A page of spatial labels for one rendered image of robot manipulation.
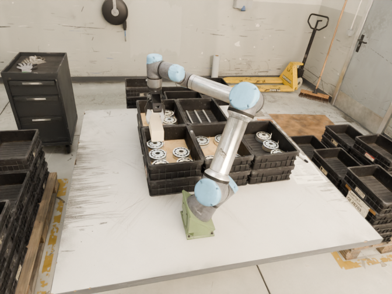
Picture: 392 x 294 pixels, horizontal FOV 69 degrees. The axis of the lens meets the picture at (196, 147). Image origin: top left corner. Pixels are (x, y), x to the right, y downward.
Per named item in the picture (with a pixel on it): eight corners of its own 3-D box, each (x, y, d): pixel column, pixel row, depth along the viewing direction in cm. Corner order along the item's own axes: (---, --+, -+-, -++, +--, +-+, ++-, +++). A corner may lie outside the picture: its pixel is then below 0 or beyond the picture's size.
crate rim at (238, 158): (254, 159, 163) (255, 156, 161) (204, 164, 155) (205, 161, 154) (230, 125, 194) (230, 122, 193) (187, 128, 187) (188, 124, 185)
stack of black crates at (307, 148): (328, 175, 282) (336, 156, 270) (301, 178, 275) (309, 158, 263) (307, 152, 314) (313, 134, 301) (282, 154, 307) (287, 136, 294)
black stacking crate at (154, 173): (202, 178, 161) (204, 161, 154) (149, 184, 153) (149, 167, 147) (186, 140, 192) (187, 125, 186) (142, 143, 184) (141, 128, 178)
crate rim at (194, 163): (204, 164, 155) (204, 161, 154) (149, 170, 148) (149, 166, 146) (187, 128, 187) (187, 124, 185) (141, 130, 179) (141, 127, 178)
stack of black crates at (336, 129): (361, 172, 292) (376, 144, 273) (336, 174, 285) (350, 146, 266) (338, 150, 323) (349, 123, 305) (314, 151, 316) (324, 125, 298)
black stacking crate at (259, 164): (295, 167, 176) (300, 152, 169) (251, 172, 168) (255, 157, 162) (266, 134, 207) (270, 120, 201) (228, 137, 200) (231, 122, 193)
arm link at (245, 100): (224, 207, 128) (268, 92, 123) (212, 213, 115) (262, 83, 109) (201, 196, 133) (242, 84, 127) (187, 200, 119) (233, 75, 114)
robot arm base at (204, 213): (212, 226, 139) (227, 213, 136) (191, 216, 130) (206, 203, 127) (203, 203, 150) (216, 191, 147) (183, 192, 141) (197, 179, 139)
